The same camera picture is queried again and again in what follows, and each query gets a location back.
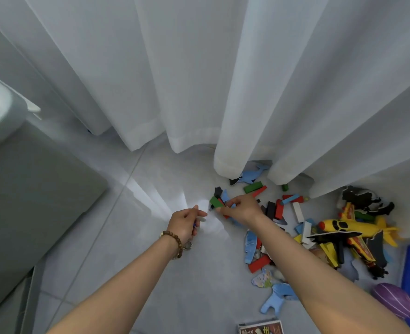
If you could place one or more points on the person's left thumb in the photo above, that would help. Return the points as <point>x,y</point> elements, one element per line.
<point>198,213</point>

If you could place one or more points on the yellow toy airplane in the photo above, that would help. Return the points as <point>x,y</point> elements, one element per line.
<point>356,228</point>

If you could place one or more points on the blue whale puzzle piece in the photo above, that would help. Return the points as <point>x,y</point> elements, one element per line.
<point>251,175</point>

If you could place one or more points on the pale map puzzle piece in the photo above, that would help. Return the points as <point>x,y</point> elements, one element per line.
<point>263,278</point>

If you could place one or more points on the person's left hand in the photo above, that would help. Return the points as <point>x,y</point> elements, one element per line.
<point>182,222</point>

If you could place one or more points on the green wooden toy block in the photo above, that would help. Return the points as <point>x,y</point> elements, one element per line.
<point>215,202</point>

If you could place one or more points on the long blue puzzle piece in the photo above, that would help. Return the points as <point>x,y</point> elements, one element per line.
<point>250,246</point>

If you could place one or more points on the pile of colourful wooden blocks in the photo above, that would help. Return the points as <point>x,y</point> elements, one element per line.
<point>278,209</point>

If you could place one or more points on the person's left forearm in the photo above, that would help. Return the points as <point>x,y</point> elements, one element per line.
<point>121,288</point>

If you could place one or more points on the blue animal puzzle piece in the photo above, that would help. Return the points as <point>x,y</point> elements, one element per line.
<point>278,297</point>

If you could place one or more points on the person's right thumb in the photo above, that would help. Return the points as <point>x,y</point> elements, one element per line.
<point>230,203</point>

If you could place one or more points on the grey cabinet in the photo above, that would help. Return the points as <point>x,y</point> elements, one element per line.
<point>27,205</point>

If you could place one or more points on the person's right forearm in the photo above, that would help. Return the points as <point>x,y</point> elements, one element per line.
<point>323,285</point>

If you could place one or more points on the person's right hand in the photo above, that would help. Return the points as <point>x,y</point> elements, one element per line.
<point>243,210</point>

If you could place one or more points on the white sheer curtain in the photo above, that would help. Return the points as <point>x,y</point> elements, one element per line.
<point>226,72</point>

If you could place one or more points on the black and white toy animal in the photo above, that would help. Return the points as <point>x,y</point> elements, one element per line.
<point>363,200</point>

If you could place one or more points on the printed cardboard box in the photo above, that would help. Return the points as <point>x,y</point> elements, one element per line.
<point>260,327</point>

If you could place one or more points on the purple striped ball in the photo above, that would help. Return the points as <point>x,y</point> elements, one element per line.
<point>393,300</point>

